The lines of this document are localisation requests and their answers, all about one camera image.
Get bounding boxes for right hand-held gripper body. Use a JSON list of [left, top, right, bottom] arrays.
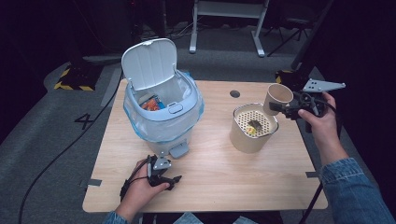
[[284, 77, 347, 121]]

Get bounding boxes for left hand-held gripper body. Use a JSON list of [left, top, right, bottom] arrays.
[[146, 154, 173, 188]]

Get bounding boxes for brown paper cup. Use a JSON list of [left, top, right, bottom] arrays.
[[262, 83, 294, 117]]

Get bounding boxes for yellow and brown food scraps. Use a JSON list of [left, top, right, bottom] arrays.
[[246, 119, 264, 138]]

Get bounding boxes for beige canister with perforated strainer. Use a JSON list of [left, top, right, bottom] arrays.
[[229, 102, 280, 154]]

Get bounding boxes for blue snack packet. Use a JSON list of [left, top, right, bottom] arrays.
[[140, 97, 166, 112]]

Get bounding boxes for white and blue pedal bin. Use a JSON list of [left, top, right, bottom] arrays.
[[120, 37, 205, 160]]

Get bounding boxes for person's left hand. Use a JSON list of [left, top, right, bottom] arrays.
[[115, 159, 171, 223]]

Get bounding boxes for person's right hand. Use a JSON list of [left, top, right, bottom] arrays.
[[297, 91, 343, 151]]

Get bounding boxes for black yellow striped stand base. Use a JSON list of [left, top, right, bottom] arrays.
[[275, 69, 318, 96], [53, 63, 104, 92]]

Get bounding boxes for person's legs in jeans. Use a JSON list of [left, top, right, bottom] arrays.
[[138, 212, 275, 224]]

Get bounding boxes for black slanted stand pole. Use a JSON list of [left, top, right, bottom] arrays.
[[290, 0, 336, 80]]

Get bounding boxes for black tripod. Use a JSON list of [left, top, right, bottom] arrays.
[[265, 17, 313, 58]]

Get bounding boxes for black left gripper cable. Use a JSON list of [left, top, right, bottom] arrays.
[[119, 159, 151, 202]]

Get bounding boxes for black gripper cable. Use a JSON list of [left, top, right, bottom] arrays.
[[119, 159, 151, 202], [298, 92, 340, 224]]

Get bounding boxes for long black floor cable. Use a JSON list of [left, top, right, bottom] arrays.
[[18, 46, 143, 224]]

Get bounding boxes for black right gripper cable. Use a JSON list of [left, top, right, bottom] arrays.
[[298, 92, 340, 224]]

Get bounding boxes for white metal desk frame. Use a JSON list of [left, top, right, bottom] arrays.
[[189, 0, 271, 58]]

